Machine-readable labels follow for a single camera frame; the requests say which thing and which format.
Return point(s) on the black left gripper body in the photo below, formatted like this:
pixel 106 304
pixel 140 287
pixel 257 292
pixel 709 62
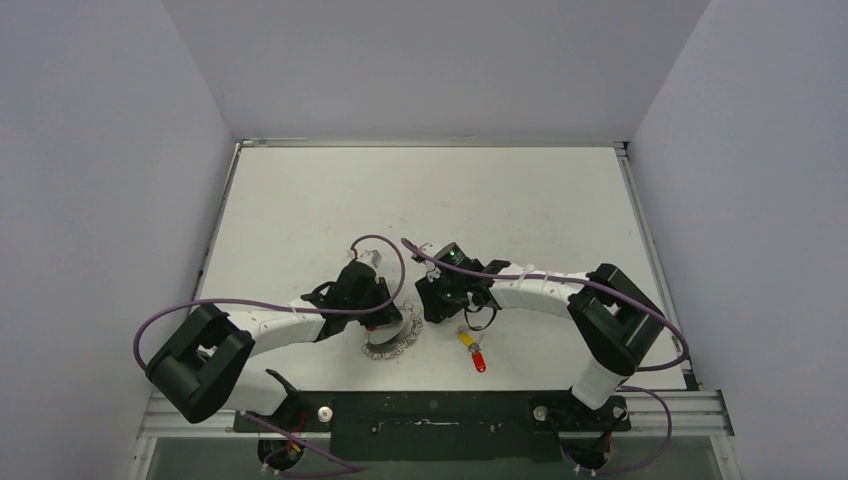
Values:
pixel 362 317

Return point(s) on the yellow tagged key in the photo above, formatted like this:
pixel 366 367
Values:
pixel 468 341

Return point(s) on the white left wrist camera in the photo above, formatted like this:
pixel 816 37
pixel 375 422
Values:
pixel 370 257

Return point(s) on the red tagged key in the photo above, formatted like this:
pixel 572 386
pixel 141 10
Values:
pixel 479 362

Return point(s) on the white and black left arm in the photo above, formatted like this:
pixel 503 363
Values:
pixel 202 367

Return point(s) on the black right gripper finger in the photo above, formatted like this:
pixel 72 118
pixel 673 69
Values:
pixel 463 309
pixel 438 300

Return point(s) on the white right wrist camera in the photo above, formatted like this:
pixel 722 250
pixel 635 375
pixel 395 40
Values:
pixel 422 252

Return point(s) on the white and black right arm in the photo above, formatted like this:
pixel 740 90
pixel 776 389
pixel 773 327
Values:
pixel 617 322

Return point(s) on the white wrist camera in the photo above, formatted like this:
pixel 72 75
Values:
pixel 370 257
pixel 422 252

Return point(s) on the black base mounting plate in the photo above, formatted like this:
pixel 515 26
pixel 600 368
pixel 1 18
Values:
pixel 444 425

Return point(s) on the aluminium front rail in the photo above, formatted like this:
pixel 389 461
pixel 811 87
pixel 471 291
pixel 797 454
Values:
pixel 694 414

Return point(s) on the large keyring with red grip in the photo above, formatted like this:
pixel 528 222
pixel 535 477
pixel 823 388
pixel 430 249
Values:
pixel 390 342

